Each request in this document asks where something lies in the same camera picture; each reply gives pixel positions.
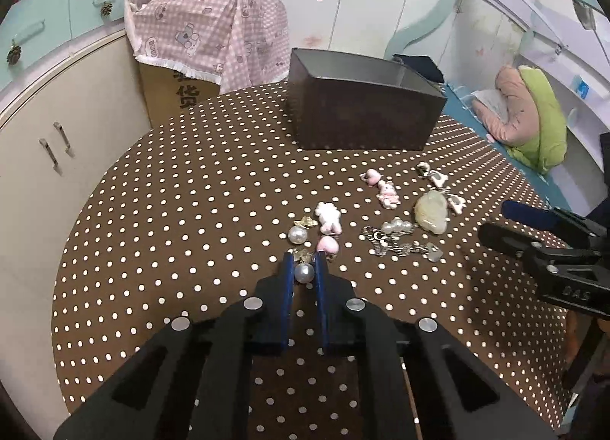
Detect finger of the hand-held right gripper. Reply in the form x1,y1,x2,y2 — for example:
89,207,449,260
501,200,610,250
478,223,610,317

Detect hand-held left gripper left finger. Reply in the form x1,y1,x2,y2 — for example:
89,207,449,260
53,251,296,440

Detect white low cabinet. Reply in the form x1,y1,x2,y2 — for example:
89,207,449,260
0,25,154,374

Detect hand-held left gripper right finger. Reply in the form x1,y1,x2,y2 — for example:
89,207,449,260
313,251,559,440

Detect pale green jade pendant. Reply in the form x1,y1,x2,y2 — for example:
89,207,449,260
414,189,449,235

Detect cardboard box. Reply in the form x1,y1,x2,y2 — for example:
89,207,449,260
138,61,222,126

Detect metal cabinet handle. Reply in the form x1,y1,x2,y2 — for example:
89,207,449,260
53,122,75,155
39,138,60,170

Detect teal bunk bed frame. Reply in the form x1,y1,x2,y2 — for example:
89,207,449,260
384,0,610,70

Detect white bear keychain charm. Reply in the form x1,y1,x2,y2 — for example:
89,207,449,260
416,162,448,189

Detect blue bed sheet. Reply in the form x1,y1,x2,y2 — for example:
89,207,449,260
441,82,568,212

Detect pearl earring with gold butterfly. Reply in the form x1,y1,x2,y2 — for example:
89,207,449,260
292,248,316,284
287,216,319,245

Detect white pillow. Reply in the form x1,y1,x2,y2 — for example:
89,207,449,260
469,88,513,117

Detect green blanket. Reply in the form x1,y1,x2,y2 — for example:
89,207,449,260
505,65,569,175

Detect dark brown storage box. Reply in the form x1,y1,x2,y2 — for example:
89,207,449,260
287,48,448,151

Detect pearl cluster brooch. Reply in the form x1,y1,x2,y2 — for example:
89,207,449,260
380,218,414,236

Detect round brown dotted table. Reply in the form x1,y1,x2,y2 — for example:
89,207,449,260
50,82,573,422

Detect pink bunny charm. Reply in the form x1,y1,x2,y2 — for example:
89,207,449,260
377,180,402,209

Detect pink checkered cloth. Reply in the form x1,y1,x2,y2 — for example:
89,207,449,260
124,0,291,94

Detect dark folded clothes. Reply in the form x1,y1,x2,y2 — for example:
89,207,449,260
393,54,446,84

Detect silver chain necklace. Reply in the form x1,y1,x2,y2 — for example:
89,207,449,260
362,226,430,257

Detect grey hanging bag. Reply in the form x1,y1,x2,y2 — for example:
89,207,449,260
574,0,597,32

